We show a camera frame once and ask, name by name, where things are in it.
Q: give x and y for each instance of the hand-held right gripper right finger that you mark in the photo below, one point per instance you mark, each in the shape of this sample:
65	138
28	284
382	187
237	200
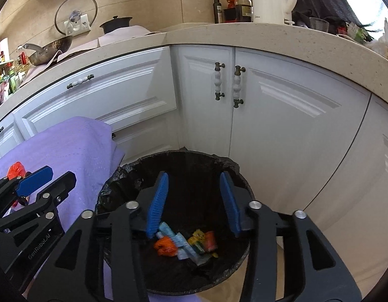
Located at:
230	201

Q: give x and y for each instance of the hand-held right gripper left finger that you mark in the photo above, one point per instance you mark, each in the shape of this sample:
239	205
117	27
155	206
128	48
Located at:
157	201

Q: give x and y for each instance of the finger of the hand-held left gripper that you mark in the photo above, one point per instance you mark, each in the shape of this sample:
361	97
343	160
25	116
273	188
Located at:
35	179
61	186

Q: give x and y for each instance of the red plastic bag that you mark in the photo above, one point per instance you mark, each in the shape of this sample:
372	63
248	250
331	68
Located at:
16	170

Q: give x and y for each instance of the blue packet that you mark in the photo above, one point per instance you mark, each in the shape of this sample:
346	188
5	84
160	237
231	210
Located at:
175	234

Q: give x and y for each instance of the orange plastic bag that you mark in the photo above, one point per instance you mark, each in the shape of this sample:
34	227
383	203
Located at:
165	246

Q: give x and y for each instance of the yellow packet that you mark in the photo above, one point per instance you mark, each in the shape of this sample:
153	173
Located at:
196	237

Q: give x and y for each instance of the black round trash bin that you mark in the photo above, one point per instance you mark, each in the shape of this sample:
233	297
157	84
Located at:
242	265

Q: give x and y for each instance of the silver white sachet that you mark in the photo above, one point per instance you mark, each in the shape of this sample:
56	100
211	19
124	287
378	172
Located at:
194	256

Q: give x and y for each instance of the black bin liner bag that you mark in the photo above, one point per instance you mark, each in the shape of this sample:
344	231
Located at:
124	176

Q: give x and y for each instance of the purple tablecloth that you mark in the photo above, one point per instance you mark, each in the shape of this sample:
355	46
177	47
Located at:
71	144

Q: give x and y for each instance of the white cabinet door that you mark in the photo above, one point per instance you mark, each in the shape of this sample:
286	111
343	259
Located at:
364	195
197	125
5	144
291	132

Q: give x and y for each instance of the cluster of condiment bottles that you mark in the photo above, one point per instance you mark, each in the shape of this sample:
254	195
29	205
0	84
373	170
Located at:
5	81

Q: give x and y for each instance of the white cabinet drawer front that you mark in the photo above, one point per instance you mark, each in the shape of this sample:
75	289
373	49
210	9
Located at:
118	81

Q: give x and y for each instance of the steel wok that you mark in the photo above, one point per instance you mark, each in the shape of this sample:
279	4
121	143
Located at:
52	50

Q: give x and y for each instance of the white lid holder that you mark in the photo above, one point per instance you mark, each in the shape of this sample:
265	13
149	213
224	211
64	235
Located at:
77	25

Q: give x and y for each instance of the beige stone countertop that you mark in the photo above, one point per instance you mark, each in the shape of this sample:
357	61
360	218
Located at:
244	36

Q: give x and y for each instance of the black pot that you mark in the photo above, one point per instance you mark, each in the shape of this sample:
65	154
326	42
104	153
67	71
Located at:
116	25

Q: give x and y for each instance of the glass pot lid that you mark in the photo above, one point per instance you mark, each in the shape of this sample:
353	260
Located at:
76	6

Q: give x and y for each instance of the dark olive oil bottle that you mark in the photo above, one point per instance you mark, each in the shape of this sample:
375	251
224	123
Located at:
216	9

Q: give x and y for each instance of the clear bottle dark liquid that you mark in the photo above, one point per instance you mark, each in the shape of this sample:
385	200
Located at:
243	6

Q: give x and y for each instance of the red packaged item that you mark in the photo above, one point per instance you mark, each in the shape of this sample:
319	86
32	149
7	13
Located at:
231	1

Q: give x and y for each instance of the white electric kettle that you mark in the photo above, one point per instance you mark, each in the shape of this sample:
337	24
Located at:
269	0

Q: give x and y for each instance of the white plastic bag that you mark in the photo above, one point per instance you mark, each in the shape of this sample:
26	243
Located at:
383	42

